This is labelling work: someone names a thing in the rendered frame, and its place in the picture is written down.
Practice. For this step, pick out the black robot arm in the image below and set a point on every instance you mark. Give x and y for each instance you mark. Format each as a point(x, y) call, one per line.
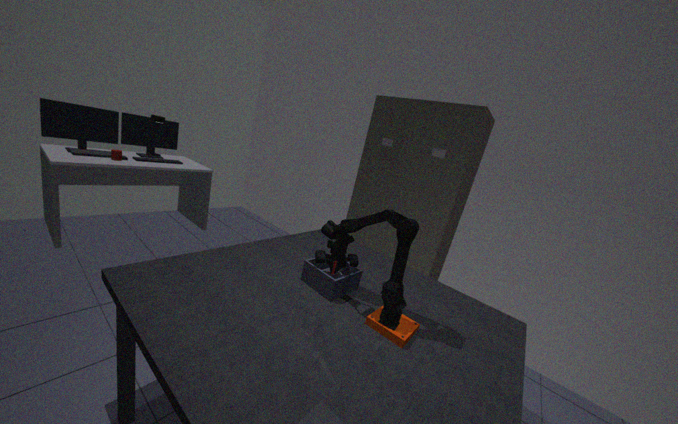
point(407, 229)

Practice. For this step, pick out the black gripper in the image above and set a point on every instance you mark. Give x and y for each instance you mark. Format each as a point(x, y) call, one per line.
point(337, 255)

